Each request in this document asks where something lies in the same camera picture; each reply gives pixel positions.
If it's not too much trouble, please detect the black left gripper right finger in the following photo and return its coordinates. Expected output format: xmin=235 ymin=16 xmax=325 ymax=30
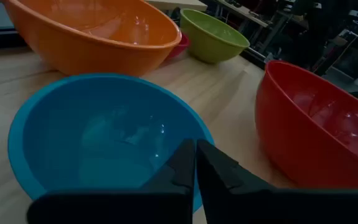
xmin=196 ymin=139 xmax=358 ymax=224

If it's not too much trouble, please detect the large orange plastic bowl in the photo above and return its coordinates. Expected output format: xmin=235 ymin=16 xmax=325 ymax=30
xmin=4 ymin=0 xmax=182 ymax=77

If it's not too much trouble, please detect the blue plastic bowl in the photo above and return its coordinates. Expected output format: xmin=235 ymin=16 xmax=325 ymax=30
xmin=7 ymin=73 xmax=215 ymax=214

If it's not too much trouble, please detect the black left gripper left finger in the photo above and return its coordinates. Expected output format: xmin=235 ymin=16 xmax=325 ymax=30
xmin=26 ymin=139 xmax=196 ymax=224

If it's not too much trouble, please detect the small pink plastic bowl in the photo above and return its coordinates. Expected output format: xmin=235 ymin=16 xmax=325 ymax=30
xmin=166 ymin=32 xmax=191 ymax=62

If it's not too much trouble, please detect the green plastic bowl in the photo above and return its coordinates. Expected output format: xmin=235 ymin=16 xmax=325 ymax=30
xmin=179 ymin=8 xmax=250 ymax=65

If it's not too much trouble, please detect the cluttered background workbench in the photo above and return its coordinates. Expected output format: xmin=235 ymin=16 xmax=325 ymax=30
xmin=211 ymin=0 xmax=310 ymax=57

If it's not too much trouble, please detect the large red plastic bowl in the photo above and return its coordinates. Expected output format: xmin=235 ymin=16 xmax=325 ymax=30
xmin=255 ymin=60 xmax=358 ymax=190

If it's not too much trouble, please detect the white background table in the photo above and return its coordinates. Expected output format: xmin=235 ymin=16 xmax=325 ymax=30
xmin=146 ymin=0 xmax=208 ymax=12

